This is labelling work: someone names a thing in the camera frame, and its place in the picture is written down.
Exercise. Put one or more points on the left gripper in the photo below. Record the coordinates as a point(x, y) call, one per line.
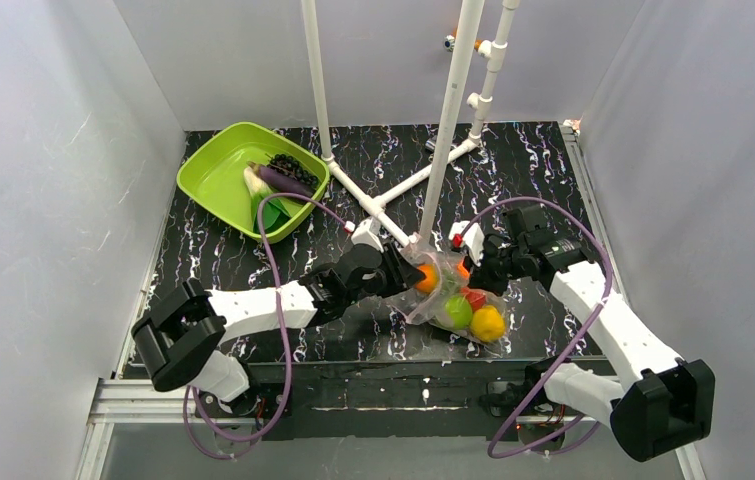
point(401, 272)

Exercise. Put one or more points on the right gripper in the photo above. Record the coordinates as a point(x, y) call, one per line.
point(487, 266)

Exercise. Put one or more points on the clear zip top bag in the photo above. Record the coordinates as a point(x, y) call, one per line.
point(416, 308)

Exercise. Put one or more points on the fake green apple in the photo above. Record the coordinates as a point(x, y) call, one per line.
point(455, 314)

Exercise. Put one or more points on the fake bok choy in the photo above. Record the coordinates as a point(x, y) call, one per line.
point(274, 215)

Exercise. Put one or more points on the fake purple eggplant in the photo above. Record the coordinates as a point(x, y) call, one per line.
point(281, 182)

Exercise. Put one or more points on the fake dark grapes bunch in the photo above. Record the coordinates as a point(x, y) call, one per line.
point(292, 168)

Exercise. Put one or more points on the fake mango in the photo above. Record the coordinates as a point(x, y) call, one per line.
point(429, 281)

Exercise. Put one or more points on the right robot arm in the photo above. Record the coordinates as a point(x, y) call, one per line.
point(658, 401)

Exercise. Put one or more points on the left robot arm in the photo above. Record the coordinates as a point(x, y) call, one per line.
point(178, 339)

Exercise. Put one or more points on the fake orange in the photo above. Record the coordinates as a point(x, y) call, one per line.
point(463, 267)

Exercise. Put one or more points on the green plastic tray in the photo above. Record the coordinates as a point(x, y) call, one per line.
point(213, 177)

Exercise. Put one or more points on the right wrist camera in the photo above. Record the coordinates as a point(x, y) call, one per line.
point(467, 237)

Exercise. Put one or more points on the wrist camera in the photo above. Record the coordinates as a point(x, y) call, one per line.
point(467, 237)
point(367, 232)

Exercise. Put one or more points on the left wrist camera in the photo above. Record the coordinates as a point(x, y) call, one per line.
point(367, 232)

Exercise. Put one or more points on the white PVC pipe frame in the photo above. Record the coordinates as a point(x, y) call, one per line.
point(465, 46)

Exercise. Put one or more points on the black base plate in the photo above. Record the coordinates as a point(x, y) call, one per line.
point(375, 399)

